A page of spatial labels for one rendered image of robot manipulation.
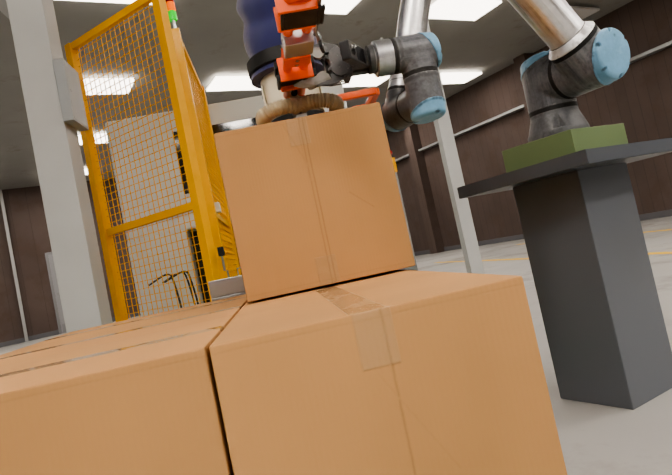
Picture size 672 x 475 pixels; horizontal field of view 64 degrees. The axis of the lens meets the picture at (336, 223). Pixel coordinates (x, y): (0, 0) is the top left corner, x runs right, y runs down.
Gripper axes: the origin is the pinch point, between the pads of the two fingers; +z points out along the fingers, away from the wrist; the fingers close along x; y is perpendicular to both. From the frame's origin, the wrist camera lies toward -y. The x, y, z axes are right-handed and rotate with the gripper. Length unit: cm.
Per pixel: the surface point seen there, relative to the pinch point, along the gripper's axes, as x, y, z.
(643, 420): -108, 12, -75
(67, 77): 60, 130, 93
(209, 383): -58, -64, 24
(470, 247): -67, 344, -158
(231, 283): -49, 62, 31
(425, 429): -69, -64, 0
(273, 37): 15.9, 17.1, 2.4
